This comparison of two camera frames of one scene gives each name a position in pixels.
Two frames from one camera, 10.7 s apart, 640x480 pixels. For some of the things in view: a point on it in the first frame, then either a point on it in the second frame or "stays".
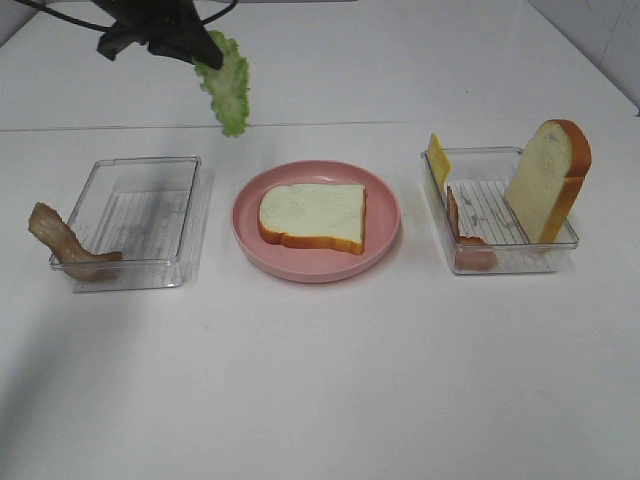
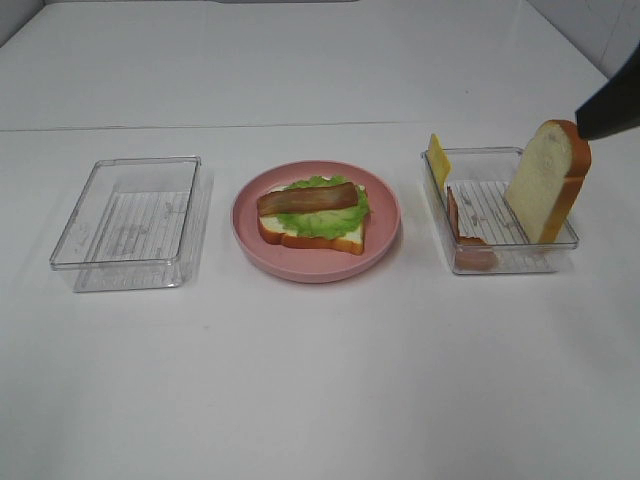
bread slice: (548, 179) stays
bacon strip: (471, 252) stays
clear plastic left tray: (142, 209) stays
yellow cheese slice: (439, 159) stays
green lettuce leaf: (228, 87) -> (330, 222)
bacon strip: (75, 259) -> (299, 199)
